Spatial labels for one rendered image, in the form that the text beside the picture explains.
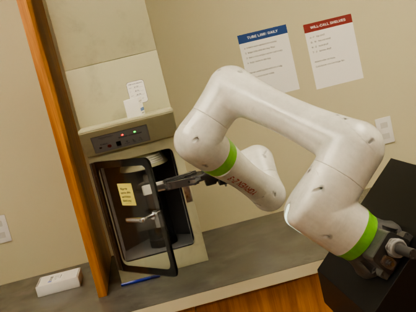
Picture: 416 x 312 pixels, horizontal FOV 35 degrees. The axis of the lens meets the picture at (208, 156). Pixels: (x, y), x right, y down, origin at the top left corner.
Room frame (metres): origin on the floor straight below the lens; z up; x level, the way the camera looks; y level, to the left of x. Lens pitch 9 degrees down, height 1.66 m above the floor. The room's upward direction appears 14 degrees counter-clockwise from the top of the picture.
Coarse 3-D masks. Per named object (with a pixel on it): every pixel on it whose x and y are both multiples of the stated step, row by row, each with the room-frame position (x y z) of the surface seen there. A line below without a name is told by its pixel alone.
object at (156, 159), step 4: (152, 152) 2.32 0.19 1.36; (156, 152) 2.33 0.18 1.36; (160, 152) 2.35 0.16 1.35; (136, 156) 2.30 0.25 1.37; (140, 156) 2.30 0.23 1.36; (144, 156) 2.30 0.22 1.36; (148, 156) 2.30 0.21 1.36; (152, 156) 2.31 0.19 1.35; (156, 156) 2.31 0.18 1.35; (160, 156) 2.33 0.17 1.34; (164, 156) 2.35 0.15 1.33; (152, 160) 2.30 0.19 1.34; (156, 160) 2.30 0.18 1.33; (160, 160) 2.32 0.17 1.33; (164, 160) 2.33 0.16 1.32; (152, 164) 2.29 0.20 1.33; (156, 164) 2.30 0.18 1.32; (160, 164) 2.31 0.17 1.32
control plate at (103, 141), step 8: (136, 128) 2.18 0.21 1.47; (144, 128) 2.19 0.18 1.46; (104, 136) 2.17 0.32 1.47; (112, 136) 2.18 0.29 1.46; (120, 136) 2.19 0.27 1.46; (128, 136) 2.20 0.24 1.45; (136, 136) 2.21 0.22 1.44; (144, 136) 2.22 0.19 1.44; (96, 144) 2.19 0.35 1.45; (104, 144) 2.20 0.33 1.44; (112, 144) 2.21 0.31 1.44; (128, 144) 2.23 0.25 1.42; (96, 152) 2.22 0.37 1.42
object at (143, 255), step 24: (96, 168) 2.22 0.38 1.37; (120, 168) 2.13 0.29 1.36; (144, 168) 2.04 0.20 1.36; (144, 192) 2.06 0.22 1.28; (120, 216) 2.18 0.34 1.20; (144, 216) 2.08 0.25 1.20; (120, 240) 2.20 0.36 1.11; (144, 240) 2.11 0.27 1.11; (168, 240) 2.02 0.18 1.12; (144, 264) 2.13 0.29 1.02; (168, 264) 2.04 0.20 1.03
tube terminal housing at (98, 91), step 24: (72, 72) 2.26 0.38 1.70; (96, 72) 2.26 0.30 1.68; (120, 72) 2.27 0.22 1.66; (144, 72) 2.28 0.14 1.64; (72, 96) 2.25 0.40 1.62; (96, 96) 2.26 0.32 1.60; (120, 96) 2.27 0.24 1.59; (96, 120) 2.26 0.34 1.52; (144, 144) 2.27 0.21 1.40; (168, 144) 2.28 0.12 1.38; (192, 216) 2.28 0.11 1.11
